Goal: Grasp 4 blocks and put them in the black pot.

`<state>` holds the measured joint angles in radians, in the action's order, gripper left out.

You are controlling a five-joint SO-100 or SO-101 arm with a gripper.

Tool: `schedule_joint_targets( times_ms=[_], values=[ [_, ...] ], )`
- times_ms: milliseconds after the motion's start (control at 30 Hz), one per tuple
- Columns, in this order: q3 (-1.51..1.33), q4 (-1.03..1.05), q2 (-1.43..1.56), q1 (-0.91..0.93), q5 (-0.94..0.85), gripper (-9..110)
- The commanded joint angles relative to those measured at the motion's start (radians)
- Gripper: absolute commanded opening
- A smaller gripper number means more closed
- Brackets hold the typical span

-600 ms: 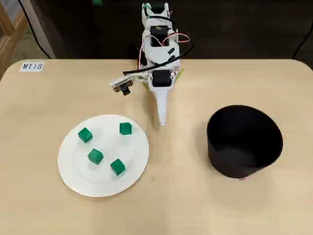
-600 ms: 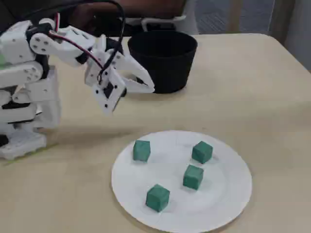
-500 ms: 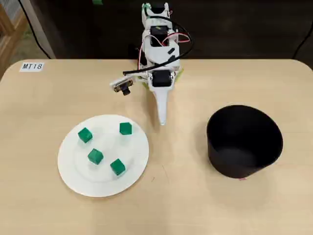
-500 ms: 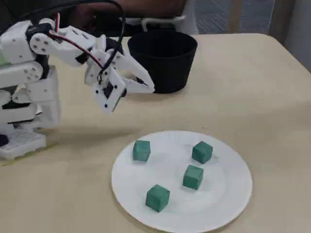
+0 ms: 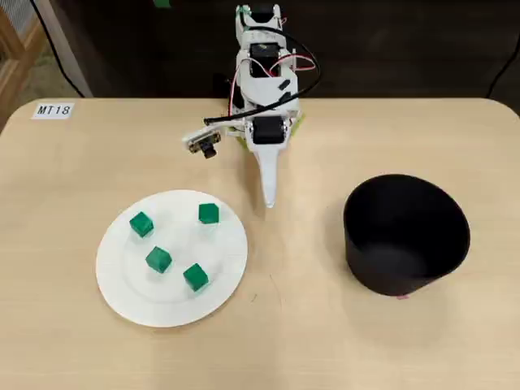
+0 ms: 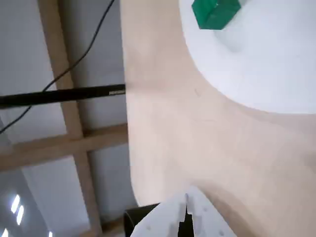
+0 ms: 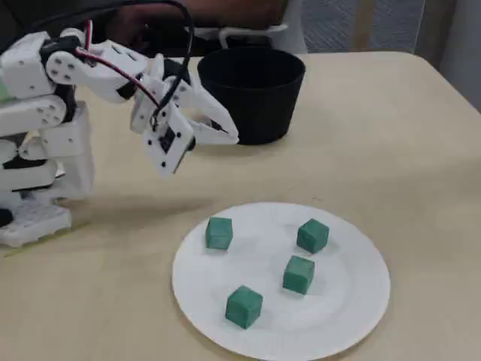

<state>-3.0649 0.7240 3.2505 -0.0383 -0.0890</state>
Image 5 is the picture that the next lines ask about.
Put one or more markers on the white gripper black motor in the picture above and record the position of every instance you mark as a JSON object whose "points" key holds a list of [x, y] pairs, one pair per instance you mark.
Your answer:
{"points": [[267, 131]]}

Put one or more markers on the green cube block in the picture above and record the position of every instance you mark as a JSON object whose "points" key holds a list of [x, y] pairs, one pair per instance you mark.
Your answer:
{"points": [[209, 213], [141, 223], [196, 277], [159, 258]]}

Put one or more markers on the black pot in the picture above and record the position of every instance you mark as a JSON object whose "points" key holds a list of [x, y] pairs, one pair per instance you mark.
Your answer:
{"points": [[406, 243]]}

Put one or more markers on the white paper plate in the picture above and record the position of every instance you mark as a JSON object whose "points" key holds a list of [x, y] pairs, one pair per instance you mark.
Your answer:
{"points": [[178, 292]]}

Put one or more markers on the pink tape piece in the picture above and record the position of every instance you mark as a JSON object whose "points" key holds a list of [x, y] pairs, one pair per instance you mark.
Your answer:
{"points": [[402, 297]]}

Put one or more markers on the green tape piece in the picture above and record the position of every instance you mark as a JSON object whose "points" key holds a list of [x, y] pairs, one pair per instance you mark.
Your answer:
{"points": [[162, 3]]}

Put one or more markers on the white MT18 label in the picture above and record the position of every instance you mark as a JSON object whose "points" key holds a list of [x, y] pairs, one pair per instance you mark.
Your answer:
{"points": [[53, 109]]}

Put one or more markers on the grey corrugated panel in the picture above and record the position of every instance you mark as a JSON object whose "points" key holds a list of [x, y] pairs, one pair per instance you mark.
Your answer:
{"points": [[16, 12]]}

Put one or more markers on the wrist camera on white mount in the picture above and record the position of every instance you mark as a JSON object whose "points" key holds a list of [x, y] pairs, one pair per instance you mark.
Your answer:
{"points": [[208, 149]]}

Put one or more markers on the wooden frame furniture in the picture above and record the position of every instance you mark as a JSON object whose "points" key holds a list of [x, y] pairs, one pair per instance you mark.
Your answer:
{"points": [[16, 65]]}

